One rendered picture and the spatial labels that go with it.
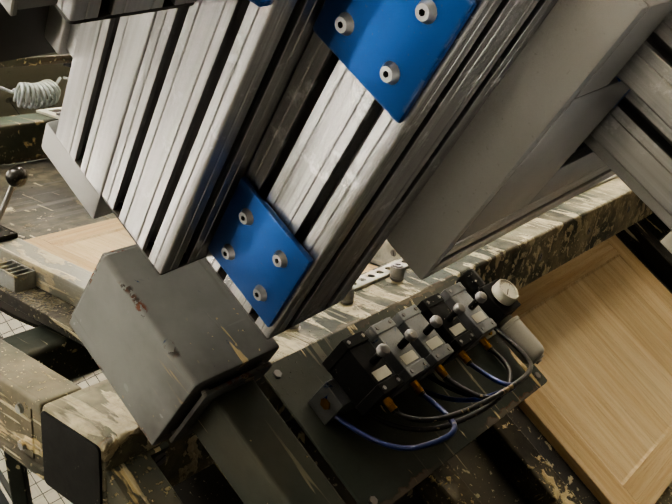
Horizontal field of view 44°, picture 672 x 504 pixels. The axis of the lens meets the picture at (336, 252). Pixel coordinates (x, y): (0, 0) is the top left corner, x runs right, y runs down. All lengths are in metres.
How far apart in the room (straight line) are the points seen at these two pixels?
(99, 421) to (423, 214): 0.52
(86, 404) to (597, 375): 1.32
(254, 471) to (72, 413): 0.28
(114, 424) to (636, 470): 1.24
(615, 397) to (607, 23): 1.59
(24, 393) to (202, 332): 0.31
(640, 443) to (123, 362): 1.38
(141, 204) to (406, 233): 0.21
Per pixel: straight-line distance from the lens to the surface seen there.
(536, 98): 0.55
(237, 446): 0.84
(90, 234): 1.68
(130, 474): 0.99
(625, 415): 2.04
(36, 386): 1.09
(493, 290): 1.38
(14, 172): 1.61
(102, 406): 1.04
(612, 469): 1.89
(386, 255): 1.60
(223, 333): 0.85
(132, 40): 0.62
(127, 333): 0.86
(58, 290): 1.44
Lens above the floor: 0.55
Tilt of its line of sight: 16 degrees up
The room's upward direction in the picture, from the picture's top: 39 degrees counter-clockwise
